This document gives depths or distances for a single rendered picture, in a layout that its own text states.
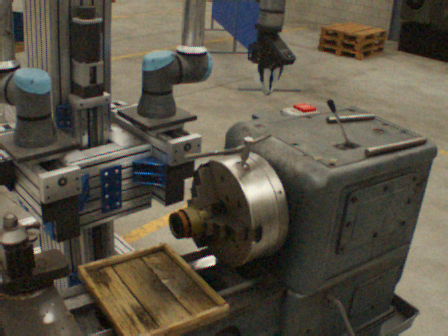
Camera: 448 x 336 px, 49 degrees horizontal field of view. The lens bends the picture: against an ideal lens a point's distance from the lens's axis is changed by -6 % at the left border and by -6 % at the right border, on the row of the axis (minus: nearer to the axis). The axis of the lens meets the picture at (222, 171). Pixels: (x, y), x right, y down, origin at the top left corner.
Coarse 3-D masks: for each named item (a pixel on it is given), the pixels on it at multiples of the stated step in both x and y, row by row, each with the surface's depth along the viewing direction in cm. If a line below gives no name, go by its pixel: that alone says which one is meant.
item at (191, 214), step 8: (184, 208) 142; (192, 208) 142; (200, 208) 145; (176, 216) 139; (184, 216) 140; (192, 216) 140; (200, 216) 141; (176, 224) 145; (184, 224) 139; (192, 224) 139; (200, 224) 141; (176, 232) 144; (184, 232) 139; (192, 232) 140; (200, 232) 142
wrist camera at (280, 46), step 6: (270, 36) 148; (276, 36) 149; (270, 42) 148; (276, 42) 148; (282, 42) 149; (270, 48) 148; (276, 48) 146; (282, 48) 147; (288, 48) 148; (276, 54) 146; (282, 54) 145; (288, 54) 145; (282, 60) 145; (288, 60) 145; (294, 60) 146
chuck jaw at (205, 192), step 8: (208, 168) 148; (200, 176) 146; (208, 176) 147; (200, 184) 147; (208, 184) 147; (192, 192) 147; (200, 192) 145; (208, 192) 146; (216, 192) 148; (192, 200) 144; (200, 200) 145; (208, 200) 146; (216, 200) 147
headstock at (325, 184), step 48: (240, 144) 162; (288, 144) 153; (336, 144) 156; (384, 144) 160; (432, 144) 164; (288, 192) 146; (336, 192) 140; (384, 192) 156; (288, 240) 150; (336, 240) 153; (384, 240) 170
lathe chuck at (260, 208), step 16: (208, 160) 148; (224, 160) 144; (240, 160) 145; (224, 176) 143; (240, 176) 139; (256, 176) 141; (224, 192) 145; (240, 192) 138; (256, 192) 138; (272, 192) 140; (208, 208) 153; (224, 208) 155; (240, 208) 139; (256, 208) 137; (272, 208) 139; (256, 224) 137; (272, 224) 140; (224, 240) 149; (272, 240) 142; (224, 256) 151; (240, 256) 144; (256, 256) 144
